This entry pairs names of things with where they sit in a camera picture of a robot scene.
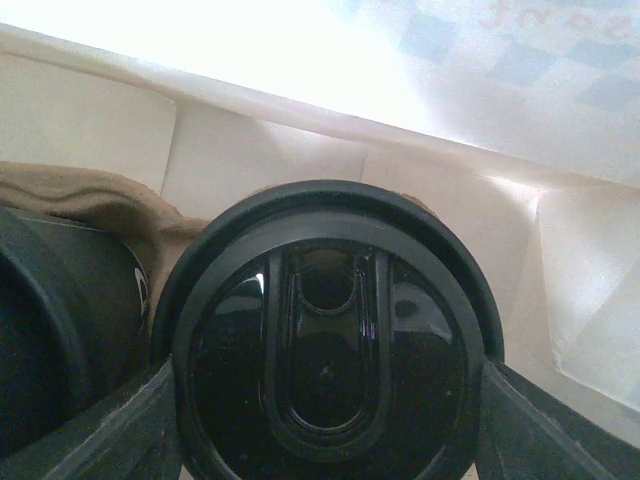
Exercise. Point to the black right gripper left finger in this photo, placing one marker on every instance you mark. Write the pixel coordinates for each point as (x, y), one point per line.
(131, 434)

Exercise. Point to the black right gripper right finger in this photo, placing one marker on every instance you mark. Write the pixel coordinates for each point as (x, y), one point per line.
(525, 433)

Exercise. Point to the blue checkered paper bag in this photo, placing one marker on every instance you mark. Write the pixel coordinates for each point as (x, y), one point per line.
(516, 122)

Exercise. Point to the black plastic cup lid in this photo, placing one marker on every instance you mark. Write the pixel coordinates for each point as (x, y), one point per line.
(45, 376)

